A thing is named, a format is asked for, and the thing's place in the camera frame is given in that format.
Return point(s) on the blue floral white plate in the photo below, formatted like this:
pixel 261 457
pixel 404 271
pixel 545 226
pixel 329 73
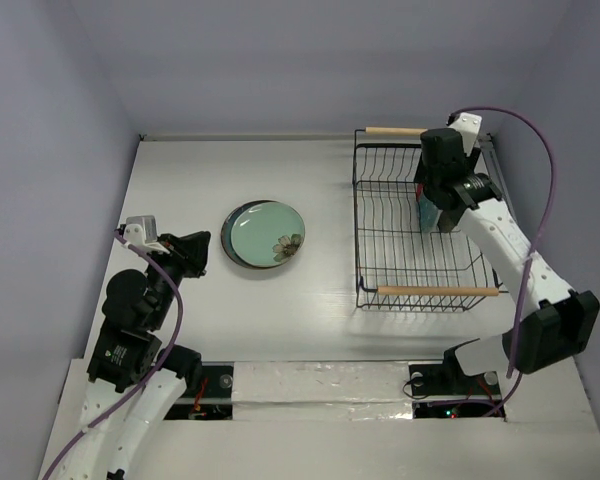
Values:
pixel 225 235

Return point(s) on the grey marbled plate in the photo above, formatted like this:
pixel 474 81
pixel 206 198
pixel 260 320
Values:
pixel 448 221

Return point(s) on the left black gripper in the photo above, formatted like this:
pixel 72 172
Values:
pixel 192 250

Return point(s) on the red and teal plate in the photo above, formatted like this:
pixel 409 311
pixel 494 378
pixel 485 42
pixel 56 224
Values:
pixel 428 212

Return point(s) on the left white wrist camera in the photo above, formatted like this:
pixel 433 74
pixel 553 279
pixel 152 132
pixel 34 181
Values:
pixel 141 232

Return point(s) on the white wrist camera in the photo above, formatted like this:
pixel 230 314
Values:
pixel 469 126
pixel 141 232

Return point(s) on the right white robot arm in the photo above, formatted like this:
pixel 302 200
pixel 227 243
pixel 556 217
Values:
pixel 552 320

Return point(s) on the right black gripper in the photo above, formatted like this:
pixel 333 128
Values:
pixel 434 195

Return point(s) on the dark teal plate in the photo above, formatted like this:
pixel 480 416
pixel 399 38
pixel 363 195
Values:
pixel 250 235

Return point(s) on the light green flower plate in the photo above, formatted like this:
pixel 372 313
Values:
pixel 293 230

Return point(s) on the black wire dish rack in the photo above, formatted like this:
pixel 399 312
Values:
pixel 398 266

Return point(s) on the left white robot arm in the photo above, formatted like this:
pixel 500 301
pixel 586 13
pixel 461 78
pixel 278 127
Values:
pixel 137 370

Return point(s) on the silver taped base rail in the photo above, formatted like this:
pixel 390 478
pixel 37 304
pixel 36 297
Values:
pixel 300 391

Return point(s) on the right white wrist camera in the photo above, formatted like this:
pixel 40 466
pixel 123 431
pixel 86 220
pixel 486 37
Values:
pixel 469 126

